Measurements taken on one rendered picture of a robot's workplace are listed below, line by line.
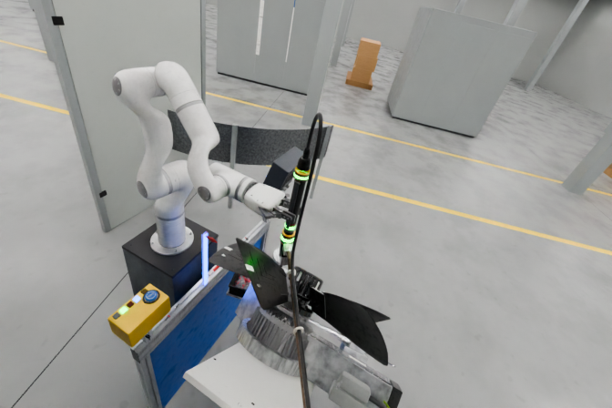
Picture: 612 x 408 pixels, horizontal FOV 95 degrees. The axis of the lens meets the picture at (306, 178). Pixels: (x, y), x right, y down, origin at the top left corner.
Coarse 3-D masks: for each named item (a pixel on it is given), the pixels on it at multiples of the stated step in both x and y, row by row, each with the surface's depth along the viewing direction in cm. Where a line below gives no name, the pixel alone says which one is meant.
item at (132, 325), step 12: (144, 288) 102; (156, 288) 102; (132, 300) 97; (144, 300) 98; (156, 300) 99; (168, 300) 101; (120, 312) 93; (132, 312) 94; (144, 312) 95; (156, 312) 97; (120, 324) 90; (132, 324) 91; (144, 324) 94; (120, 336) 93; (132, 336) 91
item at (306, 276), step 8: (296, 272) 99; (304, 272) 97; (296, 280) 97; (304, 280) 96; (312, 280) 97; (320, 280) 98; (296, 288) 96; (304, 288) 96; (320, 288) 99; (304, 296) 95; (288, 304) 93; (304, 304) 97; (304, 312) 93; (312, 312) 98
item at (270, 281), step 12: (240, 240) 82; (240, 252) 77; (252, 252) 82; (252, 264) 77; (264, 264) 83; (276, 264) 90; (252, 276) 73; (264, 276) 79; (276, 276) 86; (264, 288) 76; (276, 288) 83; (264, 300) 72; (276, 300) 80
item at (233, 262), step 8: (224, 248) 112; (232, 248) 113; (256, 248) 117; (216, 256) 105; (232, 256) 108; (240, 256) 108; (216, 264) 102; (224, 264) 103; (232, 264) 104; (240, 264) 105; (240, 272) 102
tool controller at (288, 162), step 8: (288, 152) 167; (296, 152) 171; (280, 160) 159; (288, 160) 162; (296, 160) 165; (272, 168) 158; (280, 168) 155; (288, 168) 156; (272, 176) 160; (280, 176) 157; (288, 176) 157; (264, 184) 166; (272, 184) 163; (280, 184) 160; (288, 184) 169
